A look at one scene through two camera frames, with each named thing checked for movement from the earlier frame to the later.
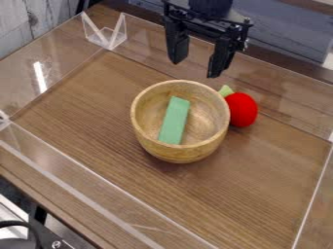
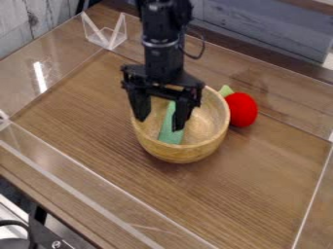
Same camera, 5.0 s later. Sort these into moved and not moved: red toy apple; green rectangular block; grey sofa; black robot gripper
Moved: black robot gripper
Not moved: grey sofa; red toy apple; green rectangular block
